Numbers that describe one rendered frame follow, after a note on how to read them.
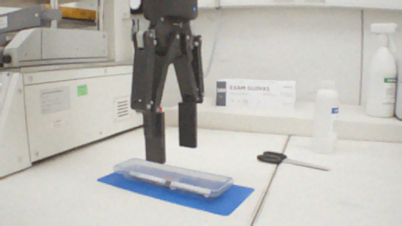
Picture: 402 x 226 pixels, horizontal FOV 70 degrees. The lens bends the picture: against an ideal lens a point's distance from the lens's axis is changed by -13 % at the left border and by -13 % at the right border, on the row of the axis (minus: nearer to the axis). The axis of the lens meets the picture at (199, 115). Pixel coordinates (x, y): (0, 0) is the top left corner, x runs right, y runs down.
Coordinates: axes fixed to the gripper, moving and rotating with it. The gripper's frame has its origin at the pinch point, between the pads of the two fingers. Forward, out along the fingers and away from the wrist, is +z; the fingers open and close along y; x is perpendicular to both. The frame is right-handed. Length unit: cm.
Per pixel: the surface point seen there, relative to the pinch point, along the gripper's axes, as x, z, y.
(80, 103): -26.7, -2.3, -5.5
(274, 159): 10.1, 7.1, -17.3
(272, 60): -7, -10, -70
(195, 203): 6.1, 7.6, 3.9
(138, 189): -3.4, 7.6, 4.2
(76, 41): -27.3, -14.8, -5.7
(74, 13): -33.9, -21.8, -10.6
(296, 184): 16.4, 7.8, -8.7
